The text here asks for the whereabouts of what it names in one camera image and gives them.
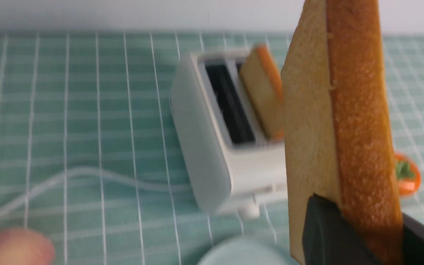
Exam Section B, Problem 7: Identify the pink peach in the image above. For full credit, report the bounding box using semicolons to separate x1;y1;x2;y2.
0;227;56;265

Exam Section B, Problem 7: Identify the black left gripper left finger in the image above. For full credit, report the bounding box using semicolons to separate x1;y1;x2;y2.
302;194;381;265

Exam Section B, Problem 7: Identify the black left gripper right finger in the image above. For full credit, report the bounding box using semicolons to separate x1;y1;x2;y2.
403;213;424;265

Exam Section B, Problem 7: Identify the white two-slot toaster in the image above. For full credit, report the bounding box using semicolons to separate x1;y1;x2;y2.
170;48;287;219

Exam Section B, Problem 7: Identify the white power cable with plug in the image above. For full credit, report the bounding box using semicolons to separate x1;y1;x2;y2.
0;166;192;226

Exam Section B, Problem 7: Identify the orange persimmon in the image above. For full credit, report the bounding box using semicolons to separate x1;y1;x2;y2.
395;152;422;197

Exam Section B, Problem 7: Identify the light green round plate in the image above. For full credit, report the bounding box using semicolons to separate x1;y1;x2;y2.
197;237;299;265

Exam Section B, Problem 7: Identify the green checkered tablecloth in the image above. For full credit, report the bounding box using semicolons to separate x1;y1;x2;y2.
0;32;424;265

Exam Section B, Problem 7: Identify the toast slice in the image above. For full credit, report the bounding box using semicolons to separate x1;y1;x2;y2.
238;43;284;142
281;0;403;265

